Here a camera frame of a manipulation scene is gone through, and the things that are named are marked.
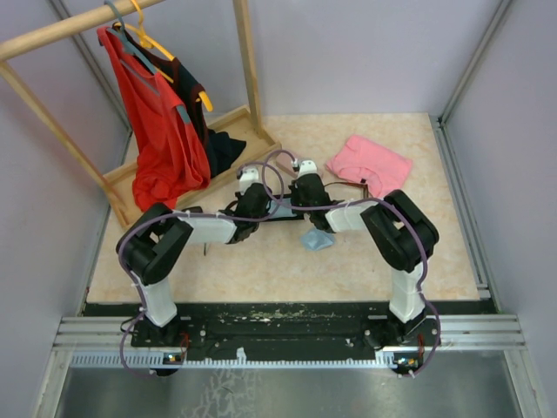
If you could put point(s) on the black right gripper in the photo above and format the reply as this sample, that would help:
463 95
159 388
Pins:
295 192

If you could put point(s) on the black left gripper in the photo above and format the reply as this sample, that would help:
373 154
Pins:
238 196

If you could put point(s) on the black glasses case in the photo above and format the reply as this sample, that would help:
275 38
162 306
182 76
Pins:
287 201

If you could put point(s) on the light blue cleaning cloth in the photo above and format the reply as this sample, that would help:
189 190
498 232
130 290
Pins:
280 212

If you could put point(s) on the tortoiseshell brown sunglasses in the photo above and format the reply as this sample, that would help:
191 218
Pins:
362 187

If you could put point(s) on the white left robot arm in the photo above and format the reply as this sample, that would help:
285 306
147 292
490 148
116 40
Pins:
151 247

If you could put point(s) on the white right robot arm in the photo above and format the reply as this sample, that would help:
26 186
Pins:
403 234

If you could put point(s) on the pink glasses case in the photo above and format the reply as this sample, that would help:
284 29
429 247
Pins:
284 163

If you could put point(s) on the dark navy garment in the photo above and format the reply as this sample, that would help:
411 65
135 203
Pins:
221 150

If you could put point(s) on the pink folded t-shirt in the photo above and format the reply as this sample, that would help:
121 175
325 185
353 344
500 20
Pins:
362 161

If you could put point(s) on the red tank top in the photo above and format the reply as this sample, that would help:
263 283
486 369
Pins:
171 159

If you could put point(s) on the wooden clothes rack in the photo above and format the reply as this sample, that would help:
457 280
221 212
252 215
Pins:
243 124

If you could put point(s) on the yellow clothes hanger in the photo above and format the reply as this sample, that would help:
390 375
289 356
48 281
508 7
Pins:
148 42

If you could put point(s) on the grey clothes hanger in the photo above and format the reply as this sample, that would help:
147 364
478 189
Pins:
143 65

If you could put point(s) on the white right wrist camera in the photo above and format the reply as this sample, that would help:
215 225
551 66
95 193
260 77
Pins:
302 167

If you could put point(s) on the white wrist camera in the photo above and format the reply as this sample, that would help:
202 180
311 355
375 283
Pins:
302 167
247 176

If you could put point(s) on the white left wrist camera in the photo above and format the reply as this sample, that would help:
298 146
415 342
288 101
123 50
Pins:
247 176

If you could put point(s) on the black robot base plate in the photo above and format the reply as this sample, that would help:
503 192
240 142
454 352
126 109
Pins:
274 335

